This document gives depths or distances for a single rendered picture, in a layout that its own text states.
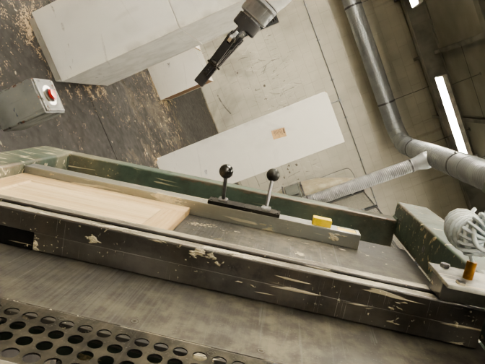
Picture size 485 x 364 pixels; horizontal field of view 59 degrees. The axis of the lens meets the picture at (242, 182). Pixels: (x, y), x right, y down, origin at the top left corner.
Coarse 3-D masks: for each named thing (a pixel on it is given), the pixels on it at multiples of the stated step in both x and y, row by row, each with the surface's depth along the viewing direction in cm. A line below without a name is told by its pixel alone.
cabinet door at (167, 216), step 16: (16, 176) 116; (32, 176) 120; (0, 192) 101; (16, 192) 104; (32, 192) 106; (48, 192) 109; (64, 192) 111; (80, 192) 114; (96, 192) 116; (112, 192) 118; (80, 208) 101; (96, 208) 103; (112, 208) 105; (128, 208) 108; (144, 208) 110; (160, 208) 112; (176, 208) 115; (144, 224) 97; (160, 224) 99; (176, 224) 105
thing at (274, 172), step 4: (272, 168) 121; (268, 172) 120; (272, 172) 120; (276, 172) 120; (268, 176) 120; (272, 176) 120; (276, 176) 120; (268, 180) 121; (272, 180) 120; (276, 180) 121; (272, 184) 120; (268, 188) 120; (268, 192) 119; (268, 196) 119; (268, 200) 119; (264, 208) 117; (268, 208) 117
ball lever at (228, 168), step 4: (224, 164) 112; (220, 168) 112; (224, 168) 111; (228, 168) 111; (232, 168) 112; (220, 172) 111; (224, 172) 111; (228, 172) 111; (232, 172) 112; (224, 176) 111; (228, 176) 111; (224, 180) 114; (224, 184) 115; (224, 188) 116; (224, 192) 117; (220, 196) 119; (224, 196) 118; (220, 200) 118; (224, 200) 118; (228, 200) 120
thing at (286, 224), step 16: (48, 176) 121; (64, 176) 121; (80, 176) 121; (96, 176) 124; (128, 192) 119; (144, 192) 119; (160, 192) 120; (192, 208) 118; (208, 208) 117; (224, 208) 117; (240, 224) 117; (256, 224) 116; (272, 224) 116; (288, 224) 115; (304, 224) 115; (320, 240) 115; (336, 240) 115; (352, 240) 114
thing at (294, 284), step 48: (0, 240) 77; (48, 240) 76; (96, 240) 75; (144, 240) 74; (192, 240) 77; (480, 240) 68; (240, 288) 74; (288, 288) 73; (336, 288) 72; (384, 288) 71; (432, 288) 74; (480, 288) 68; (432, 336) 71
